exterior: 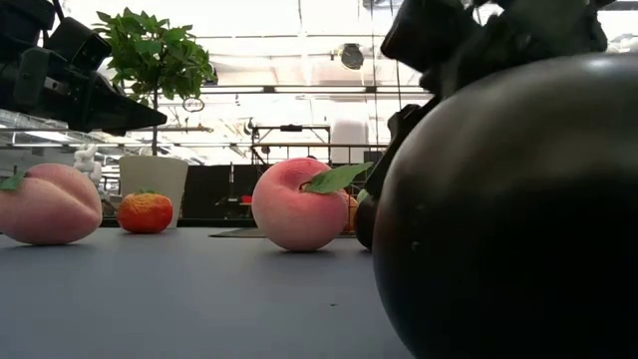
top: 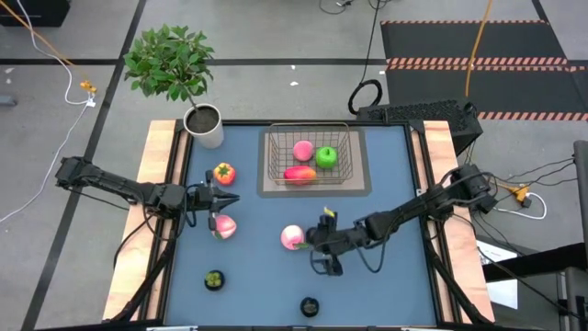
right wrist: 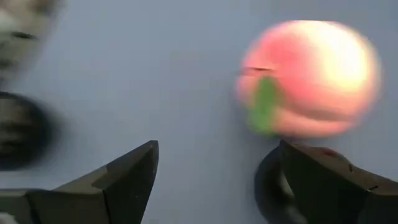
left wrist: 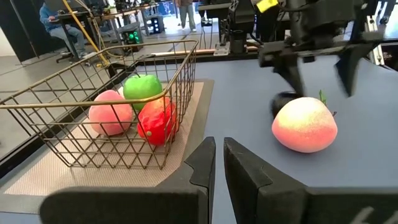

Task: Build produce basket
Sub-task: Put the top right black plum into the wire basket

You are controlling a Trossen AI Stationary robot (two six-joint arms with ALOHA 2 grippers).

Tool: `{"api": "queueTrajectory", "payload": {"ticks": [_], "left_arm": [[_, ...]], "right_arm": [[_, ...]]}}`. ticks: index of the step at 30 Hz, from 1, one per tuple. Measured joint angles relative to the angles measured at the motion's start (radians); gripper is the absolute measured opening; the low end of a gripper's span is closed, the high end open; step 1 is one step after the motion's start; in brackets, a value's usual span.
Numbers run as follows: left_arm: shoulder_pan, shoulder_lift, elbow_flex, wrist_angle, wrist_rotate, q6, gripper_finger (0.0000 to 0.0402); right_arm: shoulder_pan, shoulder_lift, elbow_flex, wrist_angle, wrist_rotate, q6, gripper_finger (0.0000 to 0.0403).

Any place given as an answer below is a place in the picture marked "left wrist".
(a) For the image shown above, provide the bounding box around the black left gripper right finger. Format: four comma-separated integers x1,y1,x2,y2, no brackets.
223,136,398,224

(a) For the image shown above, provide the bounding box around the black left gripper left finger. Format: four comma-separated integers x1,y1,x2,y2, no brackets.
39,136,217,224

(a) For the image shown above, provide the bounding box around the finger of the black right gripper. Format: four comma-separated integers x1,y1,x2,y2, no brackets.
272,55,308,98
334,43,376,98

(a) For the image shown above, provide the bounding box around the dark purple plum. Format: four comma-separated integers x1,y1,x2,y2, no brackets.
270,91,301,119

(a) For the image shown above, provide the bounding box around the pink toy peach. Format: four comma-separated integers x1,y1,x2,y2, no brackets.
271,90,339,154
88,90,134,137

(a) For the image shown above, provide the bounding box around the red bell pepper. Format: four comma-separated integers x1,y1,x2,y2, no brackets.
137,96,180,146

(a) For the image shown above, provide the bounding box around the green apple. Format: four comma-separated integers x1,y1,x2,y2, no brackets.
123,73,164,111

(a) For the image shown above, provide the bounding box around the grey and beige placemat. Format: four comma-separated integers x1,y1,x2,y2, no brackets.
0,79,215,215

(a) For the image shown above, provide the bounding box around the yellow tag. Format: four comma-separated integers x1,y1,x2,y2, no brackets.
256,0,280,14

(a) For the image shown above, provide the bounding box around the standing person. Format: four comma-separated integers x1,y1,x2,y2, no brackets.
377,0,397,25
175,0,197,33

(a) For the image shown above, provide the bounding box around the wooden side board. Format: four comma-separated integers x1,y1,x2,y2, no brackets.
151,45,261,57

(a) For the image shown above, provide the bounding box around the black office desk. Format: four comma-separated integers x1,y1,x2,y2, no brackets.
49,11,106,62

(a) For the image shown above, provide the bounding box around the seated person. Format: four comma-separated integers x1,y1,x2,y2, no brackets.
39,0,90,60

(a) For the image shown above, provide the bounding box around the black partition panel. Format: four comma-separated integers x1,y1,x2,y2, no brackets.
0,0,41,63

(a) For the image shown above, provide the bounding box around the brass wire basket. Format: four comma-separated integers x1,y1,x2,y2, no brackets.
0,39,200,170

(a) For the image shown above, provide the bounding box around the yellow cable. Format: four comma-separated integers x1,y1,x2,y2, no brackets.
61,0,110,66

